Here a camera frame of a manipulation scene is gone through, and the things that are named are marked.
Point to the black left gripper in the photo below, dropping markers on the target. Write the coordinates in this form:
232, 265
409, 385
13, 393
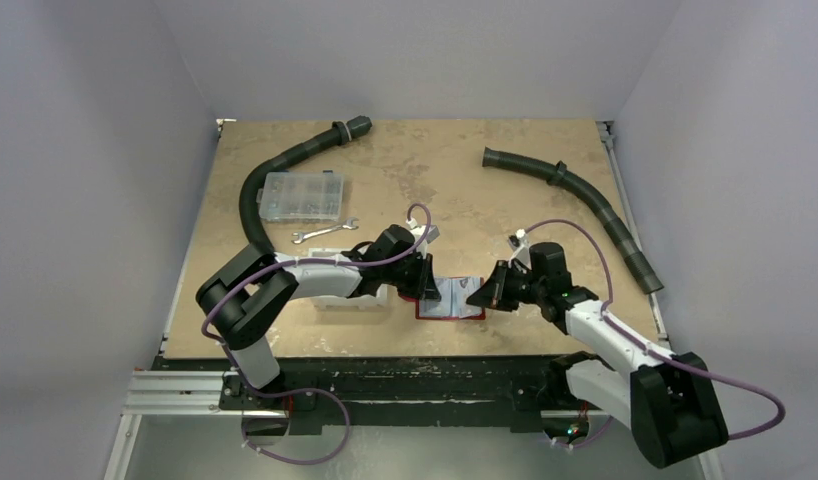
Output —
415, 290

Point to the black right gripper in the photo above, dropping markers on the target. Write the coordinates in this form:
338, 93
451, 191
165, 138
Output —
509, 285

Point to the red leather card holder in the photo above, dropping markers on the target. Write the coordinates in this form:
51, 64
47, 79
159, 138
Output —
453, 304

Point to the white plastic card box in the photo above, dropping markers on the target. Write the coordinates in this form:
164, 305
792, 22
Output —
334, 287

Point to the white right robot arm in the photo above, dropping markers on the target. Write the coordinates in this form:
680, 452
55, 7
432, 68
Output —
672, 413

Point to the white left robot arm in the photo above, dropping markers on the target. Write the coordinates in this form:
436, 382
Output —
244, 298

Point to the silver open-end wrench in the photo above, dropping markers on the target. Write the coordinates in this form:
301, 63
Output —
348, 224

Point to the clear plastic screw box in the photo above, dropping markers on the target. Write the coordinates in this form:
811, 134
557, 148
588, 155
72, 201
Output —
301, 197

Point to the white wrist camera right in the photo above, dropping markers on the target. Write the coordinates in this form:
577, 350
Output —
519, 244

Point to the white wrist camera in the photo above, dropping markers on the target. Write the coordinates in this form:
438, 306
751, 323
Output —
429, 233
519, 244

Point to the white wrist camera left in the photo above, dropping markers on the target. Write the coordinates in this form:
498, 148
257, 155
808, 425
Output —
429, 233

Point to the aluminium frame rail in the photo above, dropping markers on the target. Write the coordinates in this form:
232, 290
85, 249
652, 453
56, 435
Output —
439, 164

